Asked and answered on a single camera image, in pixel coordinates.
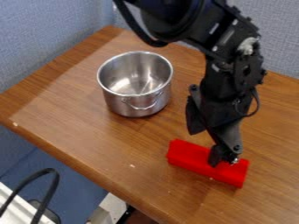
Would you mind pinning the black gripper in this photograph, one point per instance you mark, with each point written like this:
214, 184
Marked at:
219, 117

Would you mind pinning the red block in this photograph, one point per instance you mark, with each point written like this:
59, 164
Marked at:
191, 157

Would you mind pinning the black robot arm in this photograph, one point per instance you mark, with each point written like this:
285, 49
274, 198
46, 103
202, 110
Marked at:
214, 27

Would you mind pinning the metal pot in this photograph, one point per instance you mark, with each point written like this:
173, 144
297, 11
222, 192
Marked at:
135, 80

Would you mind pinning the white box under table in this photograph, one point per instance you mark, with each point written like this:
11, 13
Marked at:
21, 210

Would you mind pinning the white table leg bracket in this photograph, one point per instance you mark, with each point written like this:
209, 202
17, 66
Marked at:
113, 211

